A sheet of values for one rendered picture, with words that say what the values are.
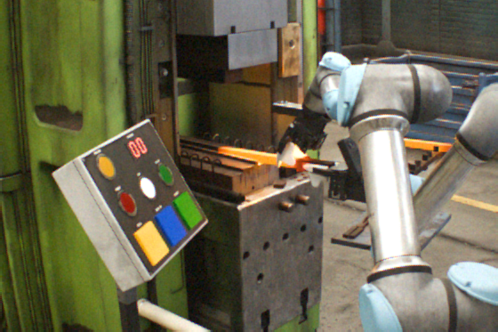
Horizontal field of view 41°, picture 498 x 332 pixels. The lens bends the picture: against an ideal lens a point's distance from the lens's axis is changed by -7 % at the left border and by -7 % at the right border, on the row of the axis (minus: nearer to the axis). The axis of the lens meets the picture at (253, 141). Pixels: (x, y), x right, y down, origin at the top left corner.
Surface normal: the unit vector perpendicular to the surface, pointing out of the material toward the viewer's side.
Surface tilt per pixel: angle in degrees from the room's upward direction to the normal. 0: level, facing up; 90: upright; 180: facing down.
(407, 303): 47
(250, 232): 90
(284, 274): 90
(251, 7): 90
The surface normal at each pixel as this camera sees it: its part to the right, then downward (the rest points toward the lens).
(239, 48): 0.75, 0.15
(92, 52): -0.66, 0.18
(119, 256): -0.29, 0.25
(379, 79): 0.04, -0.52
